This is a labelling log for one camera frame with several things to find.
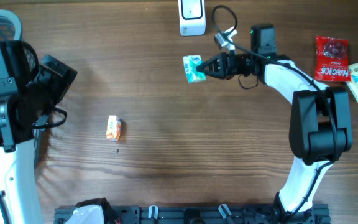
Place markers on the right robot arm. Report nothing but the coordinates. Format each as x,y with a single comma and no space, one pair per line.
320,122

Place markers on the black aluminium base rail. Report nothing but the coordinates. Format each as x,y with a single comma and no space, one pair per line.
247,214

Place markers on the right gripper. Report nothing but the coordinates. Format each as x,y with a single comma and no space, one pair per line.
225,63

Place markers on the grey plastic shopping basket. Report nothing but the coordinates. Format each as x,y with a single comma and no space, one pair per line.
2,31

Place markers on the orange white small box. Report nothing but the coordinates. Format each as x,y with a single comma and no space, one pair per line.
113,130

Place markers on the teal white small box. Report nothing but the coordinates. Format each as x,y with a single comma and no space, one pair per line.
190,63

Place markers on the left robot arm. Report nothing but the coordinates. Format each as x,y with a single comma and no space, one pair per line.
19,200

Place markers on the red Hacks candy bag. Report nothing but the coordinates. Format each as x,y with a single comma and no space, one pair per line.
332,60

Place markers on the white barcode scanner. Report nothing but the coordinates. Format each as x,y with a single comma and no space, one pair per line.
192,16

